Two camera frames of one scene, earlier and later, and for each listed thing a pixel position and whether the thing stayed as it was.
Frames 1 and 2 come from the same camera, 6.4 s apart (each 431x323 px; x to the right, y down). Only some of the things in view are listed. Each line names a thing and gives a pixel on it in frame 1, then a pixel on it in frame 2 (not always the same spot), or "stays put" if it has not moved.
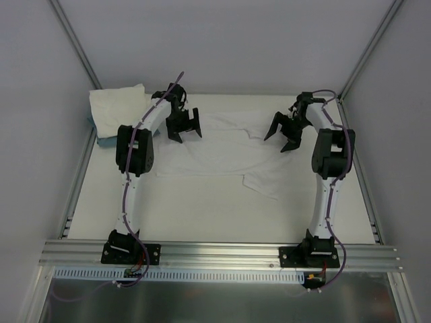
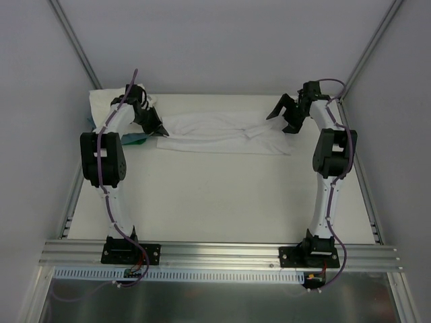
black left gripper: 184,124 → 147,117
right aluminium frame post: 391,13 stays put
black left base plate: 128,252 stays put
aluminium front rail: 217,254 stays put
